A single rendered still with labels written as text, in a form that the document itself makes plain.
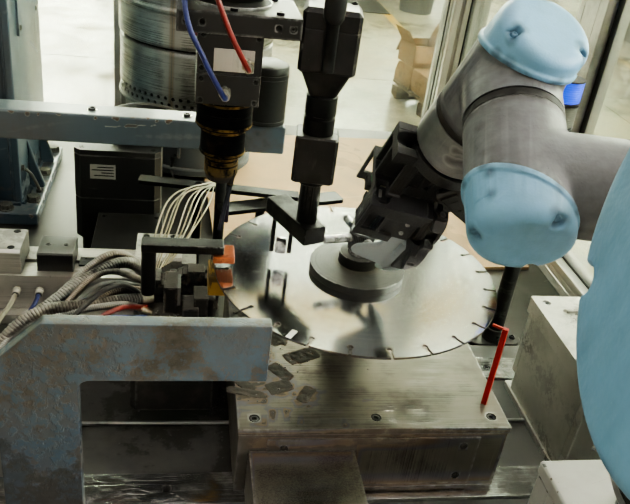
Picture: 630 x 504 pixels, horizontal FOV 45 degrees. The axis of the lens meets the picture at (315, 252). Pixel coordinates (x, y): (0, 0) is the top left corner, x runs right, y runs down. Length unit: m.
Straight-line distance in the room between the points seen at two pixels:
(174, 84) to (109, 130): 0.44
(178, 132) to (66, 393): 0.41
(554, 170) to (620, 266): 0.33
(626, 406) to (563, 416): 0.78
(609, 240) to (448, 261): 0.75
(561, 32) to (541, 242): 0.16
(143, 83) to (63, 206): 0.27
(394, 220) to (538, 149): 0.22
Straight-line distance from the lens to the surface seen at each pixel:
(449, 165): 0.65
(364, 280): 0.85
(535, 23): 0.58
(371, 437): 0.83
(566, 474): 0.77
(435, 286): 0.89
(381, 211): 0.70
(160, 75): 1.44
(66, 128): 1.02
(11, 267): 1.03
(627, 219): 0.20
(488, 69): 0.58
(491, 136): 0.54
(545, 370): 0.99
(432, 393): 0.89
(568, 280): 1.34
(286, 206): 0.84
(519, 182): 0.51
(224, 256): 0.84
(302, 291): 0.83
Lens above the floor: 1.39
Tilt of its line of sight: 29 degrees down
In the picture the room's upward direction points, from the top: 8 degrees clockwise
